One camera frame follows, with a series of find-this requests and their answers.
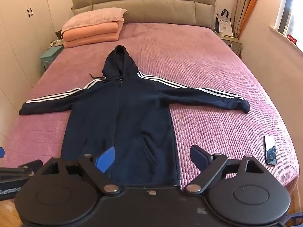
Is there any teal box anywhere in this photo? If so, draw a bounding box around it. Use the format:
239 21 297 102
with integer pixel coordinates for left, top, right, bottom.
40 45 64 72

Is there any black smartphone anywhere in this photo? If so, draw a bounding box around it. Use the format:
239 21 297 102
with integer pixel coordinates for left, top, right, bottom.
264 135 277 166

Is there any pink bed cover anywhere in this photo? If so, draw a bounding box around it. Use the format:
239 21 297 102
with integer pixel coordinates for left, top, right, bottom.
0 23 300 194

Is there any white wardrobe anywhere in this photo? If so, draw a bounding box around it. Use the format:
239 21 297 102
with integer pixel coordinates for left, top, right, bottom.
0 0 71 147

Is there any pink pillow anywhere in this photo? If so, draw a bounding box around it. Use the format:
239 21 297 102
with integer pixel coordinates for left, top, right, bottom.
61 8 128 35

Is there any bedside nightstand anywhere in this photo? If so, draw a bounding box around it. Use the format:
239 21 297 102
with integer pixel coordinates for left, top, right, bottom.
219 34 243 57

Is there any beige padded headboard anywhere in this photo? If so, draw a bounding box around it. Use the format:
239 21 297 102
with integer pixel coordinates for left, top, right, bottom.
70 0 218 30

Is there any small red sign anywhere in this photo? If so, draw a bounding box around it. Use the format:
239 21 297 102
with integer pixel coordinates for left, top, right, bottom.
286 33 298 45

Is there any navy striped-sleeve hoodie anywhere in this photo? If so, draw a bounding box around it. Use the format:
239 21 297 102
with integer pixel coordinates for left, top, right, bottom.
19 45 251 187

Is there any folded salmon pink blanket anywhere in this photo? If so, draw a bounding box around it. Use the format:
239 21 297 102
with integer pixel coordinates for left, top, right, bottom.
62 20 124 49

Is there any white paper bag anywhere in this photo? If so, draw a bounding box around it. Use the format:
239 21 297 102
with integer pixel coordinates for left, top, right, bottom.
216 9 233 37

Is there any beige and orange curtain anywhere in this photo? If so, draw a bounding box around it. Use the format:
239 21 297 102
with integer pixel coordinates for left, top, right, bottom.
231 0 263 40

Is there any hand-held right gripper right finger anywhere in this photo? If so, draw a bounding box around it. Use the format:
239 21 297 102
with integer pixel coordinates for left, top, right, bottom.
183 145 266 194

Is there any window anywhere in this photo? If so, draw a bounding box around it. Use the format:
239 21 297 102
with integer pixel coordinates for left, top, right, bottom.
275 0 303 43

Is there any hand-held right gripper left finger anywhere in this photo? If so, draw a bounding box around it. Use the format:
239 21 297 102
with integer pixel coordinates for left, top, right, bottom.
41 146 121 194

